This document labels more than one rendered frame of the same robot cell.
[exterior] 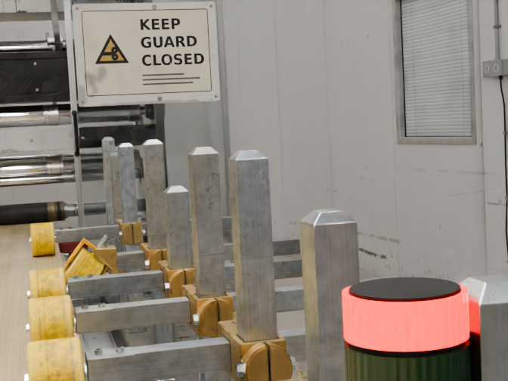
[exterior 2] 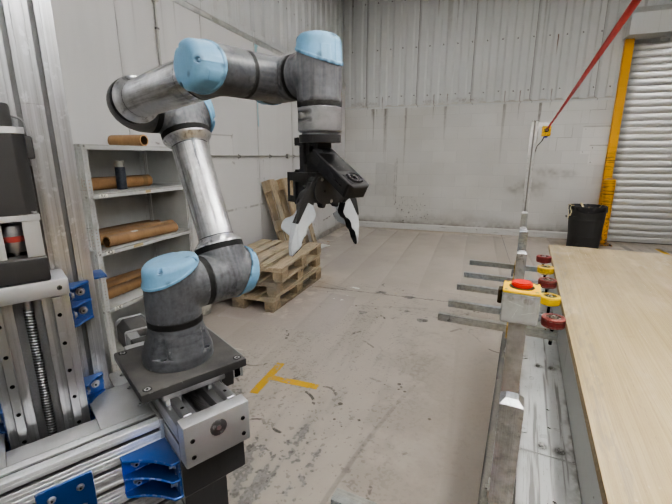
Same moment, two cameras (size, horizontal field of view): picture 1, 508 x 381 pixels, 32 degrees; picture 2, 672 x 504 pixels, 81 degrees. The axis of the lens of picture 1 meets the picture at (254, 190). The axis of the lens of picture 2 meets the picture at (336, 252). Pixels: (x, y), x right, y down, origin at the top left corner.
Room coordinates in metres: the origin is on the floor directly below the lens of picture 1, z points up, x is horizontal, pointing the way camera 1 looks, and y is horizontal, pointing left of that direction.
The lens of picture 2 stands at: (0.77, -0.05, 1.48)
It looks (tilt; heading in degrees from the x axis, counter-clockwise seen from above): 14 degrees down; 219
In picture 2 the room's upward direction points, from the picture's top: straight up
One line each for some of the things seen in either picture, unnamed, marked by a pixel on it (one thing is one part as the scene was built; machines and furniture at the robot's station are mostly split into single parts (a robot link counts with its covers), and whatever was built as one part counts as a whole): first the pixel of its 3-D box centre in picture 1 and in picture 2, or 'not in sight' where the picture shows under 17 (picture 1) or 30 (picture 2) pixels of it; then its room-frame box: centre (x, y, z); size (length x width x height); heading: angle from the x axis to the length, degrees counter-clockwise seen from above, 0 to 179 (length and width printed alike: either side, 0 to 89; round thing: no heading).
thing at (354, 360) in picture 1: (407, 363); not in sight; (0.42, -0.07, 1.08); 0.06 x 0.06 x 0.02
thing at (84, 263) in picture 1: (82, 271); not in sight; (1.65, 0.33, 0.93); 0.09 x 0.08 x 0.09; 104
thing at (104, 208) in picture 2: not in sight; (130, 253); (-0.45, -3.04, 0.78); 0.90 x 0.45 x 1.55; 20
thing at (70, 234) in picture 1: (143, 228); not in sight; (2.17, 0.28, 0.95); 0.50 x 0.04 x 0.04; 104
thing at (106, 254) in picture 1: (89, 261); not in sight; (1.65, 0.32, 0.95); 0.10 x 0.04 x 0.10; 104
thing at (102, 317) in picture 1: (231, 303); not in sight; (1.20, 0.04, 0.95); 0.50 x 0.04 x 0.04; 104
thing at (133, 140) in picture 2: not in sight; (127, 140); (-0.55, -3.09, 1.59); 0.30 x 0.08 x 0.08; 110
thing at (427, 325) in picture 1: (404, 312); not in sight; (0.42, -0.07, 1.10); 0.06 x 0.06 x 0.02
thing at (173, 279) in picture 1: (178, 280); not in sight; (1.42, 0.13, 0.95); 0.14 x 0.06 x 0.05; 14
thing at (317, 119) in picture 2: not in sight; (318, 122); (0.25, -0.51, 1.54); 0.08 x 0.08 x 0.05
